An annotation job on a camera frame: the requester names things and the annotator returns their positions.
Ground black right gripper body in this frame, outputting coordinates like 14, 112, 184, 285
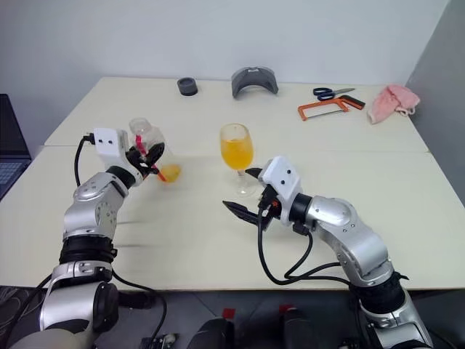
256, 183, 283, 233

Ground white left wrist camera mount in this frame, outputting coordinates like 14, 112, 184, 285
93, 127, 129, 169

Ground pink towel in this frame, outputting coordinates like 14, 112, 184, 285
366, 84, 421, 126

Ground small black device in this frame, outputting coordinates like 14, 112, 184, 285
140, 332, 179, 349

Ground black round tape roll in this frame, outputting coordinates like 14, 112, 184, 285
177, 77, 199, 97

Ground dark rounded shape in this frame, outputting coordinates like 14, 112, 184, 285
278, 306, 312, 349
186, 315, 236, 349

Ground grey curved headband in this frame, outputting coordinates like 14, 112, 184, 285
230, 66, 279, 100

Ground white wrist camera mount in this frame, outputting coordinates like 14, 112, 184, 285
93, 127, 129, 169
258, 156, 304, 227

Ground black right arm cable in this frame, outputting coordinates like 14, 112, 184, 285
256, 198, 355, 286

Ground orange hacksaw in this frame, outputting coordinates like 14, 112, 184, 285
297, 94, 366, 122

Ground dark laptop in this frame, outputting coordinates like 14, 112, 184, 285
0, 93, 33, 200

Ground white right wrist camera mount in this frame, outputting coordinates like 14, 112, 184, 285
258, 156, 304, 227

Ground clear wine glass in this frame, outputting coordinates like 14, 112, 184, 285
219, 123, 254, 198

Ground blue handled scissors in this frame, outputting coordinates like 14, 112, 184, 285
312, 87, 356, 102

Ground clear plastic bottle red tape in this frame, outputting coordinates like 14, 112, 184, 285
129, 116, 182, 185

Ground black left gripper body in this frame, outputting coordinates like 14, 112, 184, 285
125, 146, 150, 181

